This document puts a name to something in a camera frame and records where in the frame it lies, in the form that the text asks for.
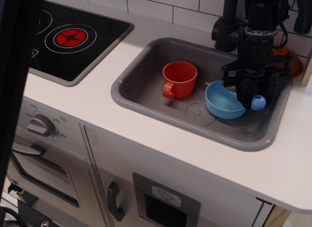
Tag grey toy sink basin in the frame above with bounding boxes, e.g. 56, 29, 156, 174
111, 38, 293, 152

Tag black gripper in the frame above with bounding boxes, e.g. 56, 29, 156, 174
221, 31, 293, 109

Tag orange plastic cup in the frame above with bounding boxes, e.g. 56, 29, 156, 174
162, 61, 198, 99

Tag black cable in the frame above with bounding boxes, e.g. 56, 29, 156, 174
0, 206, 31, 227

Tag dark grey toy faucet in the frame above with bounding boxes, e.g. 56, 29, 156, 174
211, 0, 312, 52

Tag white cabinet door with panel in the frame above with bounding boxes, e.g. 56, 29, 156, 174
84, 126, 273, 227

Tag grey and blue toy spoon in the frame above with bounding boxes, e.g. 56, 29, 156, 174
225, 89, 267, 112

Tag grey cabinet door handle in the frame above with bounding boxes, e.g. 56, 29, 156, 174
107, 182, 125, 222

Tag orange transparent pot lid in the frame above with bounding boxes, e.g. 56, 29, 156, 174
273, 47, 304, 77

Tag black toy stove top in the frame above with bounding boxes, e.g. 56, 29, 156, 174
29, 1, 134, 87

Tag grey oven knob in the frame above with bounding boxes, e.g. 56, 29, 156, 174
26, 114, 56, 137

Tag black base plate with screw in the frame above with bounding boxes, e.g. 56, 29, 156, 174
18, 200, 60, 227

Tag white toy oven door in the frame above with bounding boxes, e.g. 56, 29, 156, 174
7, 130, 105, 227

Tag blue plastic bowl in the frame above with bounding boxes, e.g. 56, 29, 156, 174
205, 81, 247, 119

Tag grey oven door handle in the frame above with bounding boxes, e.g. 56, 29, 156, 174
12, 142, 46, 157

